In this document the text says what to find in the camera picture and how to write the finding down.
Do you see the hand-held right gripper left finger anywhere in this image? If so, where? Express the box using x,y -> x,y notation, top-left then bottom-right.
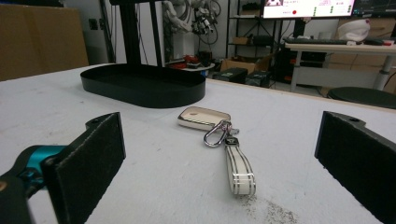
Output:
41,112 -> 127,224

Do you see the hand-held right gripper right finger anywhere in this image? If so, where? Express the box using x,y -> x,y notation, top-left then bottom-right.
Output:
314,110 -> 396,224

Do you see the black oval tray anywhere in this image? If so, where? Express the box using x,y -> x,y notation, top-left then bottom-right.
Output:
79,63 -> 207,109

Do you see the white car key with strap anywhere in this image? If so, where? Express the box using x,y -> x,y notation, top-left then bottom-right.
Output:
177,105 -> 257,197

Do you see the black round stool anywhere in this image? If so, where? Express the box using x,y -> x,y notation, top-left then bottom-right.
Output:
326,86 -> 396,110

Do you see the white desk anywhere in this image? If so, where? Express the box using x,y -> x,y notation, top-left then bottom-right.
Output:
284,42 -> 396,93

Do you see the black keyboard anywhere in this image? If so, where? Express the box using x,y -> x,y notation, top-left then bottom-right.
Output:
282,36 -> 349,46

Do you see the black box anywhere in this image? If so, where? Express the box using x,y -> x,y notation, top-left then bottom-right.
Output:
244,70 -> 272,89
211,67 -> 249,84

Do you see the brown cardboard board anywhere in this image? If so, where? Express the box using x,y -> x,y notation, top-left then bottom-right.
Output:
0,3 -> 90,82

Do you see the black metal stand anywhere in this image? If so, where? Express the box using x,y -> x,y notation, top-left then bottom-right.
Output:
108,0 -> 164,68

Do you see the open cardboard box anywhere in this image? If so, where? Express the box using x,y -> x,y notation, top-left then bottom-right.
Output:
219,54 -> 274,75

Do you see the computer monitor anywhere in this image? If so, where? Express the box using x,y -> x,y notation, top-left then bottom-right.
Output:
262,0 -> 356,20

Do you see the black metal shelf rack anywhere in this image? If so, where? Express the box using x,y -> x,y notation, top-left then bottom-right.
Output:
225,0 -> 283,60

